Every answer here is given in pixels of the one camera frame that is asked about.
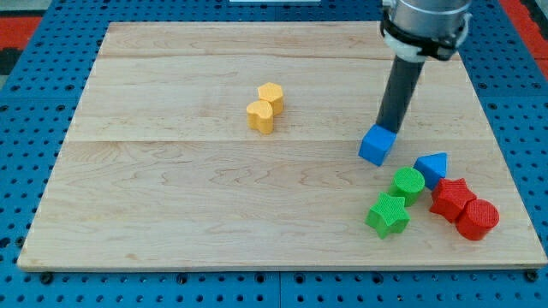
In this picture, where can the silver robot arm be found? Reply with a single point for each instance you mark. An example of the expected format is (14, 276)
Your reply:
(418, 29)

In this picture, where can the yellow heart block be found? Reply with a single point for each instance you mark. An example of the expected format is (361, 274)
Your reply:
(260, 116)

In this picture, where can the blue cube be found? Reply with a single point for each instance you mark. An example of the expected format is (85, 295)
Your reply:
(376, 145)

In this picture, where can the yellow hexagon block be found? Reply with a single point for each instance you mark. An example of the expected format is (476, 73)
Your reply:
(273, 94)

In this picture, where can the wooden board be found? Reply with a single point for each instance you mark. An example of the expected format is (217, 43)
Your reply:
(160, 172)

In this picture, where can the green star block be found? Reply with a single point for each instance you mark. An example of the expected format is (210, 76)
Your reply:
(387, 215)

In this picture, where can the green cylinder block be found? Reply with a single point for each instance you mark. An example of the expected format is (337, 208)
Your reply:
(408, 183)

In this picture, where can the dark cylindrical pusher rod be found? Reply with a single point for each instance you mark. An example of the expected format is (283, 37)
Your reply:
(398, 92)

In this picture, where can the blue triangle block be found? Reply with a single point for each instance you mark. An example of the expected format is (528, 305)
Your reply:
(433, 168)

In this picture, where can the red star block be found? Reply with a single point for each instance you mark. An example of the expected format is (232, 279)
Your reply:
(450, 197)

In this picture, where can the red cylinder block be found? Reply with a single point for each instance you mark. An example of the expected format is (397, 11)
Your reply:
(478, 218)

